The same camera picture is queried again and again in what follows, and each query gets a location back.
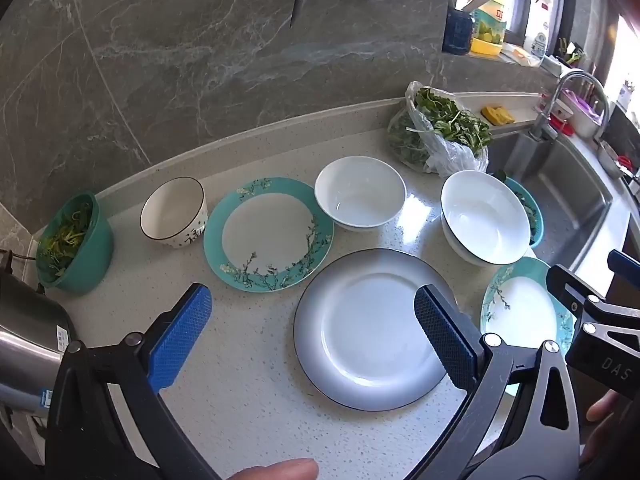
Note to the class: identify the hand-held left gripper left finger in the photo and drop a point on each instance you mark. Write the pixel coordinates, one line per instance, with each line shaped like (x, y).
(180, 340)

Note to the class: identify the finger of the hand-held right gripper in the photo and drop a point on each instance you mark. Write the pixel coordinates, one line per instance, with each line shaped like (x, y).
(622, 262)
(570, 287)

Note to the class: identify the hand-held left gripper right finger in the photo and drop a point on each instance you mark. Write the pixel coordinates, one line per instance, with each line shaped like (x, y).
(445, 335)

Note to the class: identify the teal floral plate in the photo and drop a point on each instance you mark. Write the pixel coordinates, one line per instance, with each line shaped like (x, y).
(525, 305)
(270, 235)

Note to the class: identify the grey black-rimmed plate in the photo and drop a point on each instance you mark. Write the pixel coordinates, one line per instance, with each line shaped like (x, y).
(370, 330)

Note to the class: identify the large dark-rimmed white bowl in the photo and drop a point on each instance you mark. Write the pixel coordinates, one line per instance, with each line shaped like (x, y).
(485, 225)

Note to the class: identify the small black-rimmed printed bowl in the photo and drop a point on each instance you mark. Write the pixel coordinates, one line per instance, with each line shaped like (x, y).
(172, 210)

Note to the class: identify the plain white bowl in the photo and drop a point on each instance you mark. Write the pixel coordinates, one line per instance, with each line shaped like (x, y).
(360, 195)

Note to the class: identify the person's right hand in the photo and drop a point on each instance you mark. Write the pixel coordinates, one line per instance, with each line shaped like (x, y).
(602, 407)

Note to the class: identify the person's left hand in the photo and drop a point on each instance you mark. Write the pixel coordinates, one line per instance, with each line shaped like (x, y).
(280, 470)

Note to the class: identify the teal colander with greens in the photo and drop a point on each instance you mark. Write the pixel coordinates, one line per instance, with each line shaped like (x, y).
(534, 220)
(95, 260)

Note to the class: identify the red plastic container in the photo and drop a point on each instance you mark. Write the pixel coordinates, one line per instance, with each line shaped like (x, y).
(560, 124)

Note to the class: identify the steel rice cooker pot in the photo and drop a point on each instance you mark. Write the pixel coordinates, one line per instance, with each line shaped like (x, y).
(25, 360)

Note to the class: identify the steel faucet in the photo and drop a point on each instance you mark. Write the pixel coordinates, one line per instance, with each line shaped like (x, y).
(542, 125)

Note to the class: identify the yellow sponge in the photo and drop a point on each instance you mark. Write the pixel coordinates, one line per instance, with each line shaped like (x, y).
(497, 115)

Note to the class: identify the plastic bag of greens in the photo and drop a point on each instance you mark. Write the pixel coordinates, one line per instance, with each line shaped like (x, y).
(440, 130)

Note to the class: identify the yellow bowl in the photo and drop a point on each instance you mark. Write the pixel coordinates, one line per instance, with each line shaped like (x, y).
(485, 49)

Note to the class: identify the dark blue utensil cup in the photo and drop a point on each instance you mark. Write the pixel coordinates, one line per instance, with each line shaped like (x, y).
(457, 35)

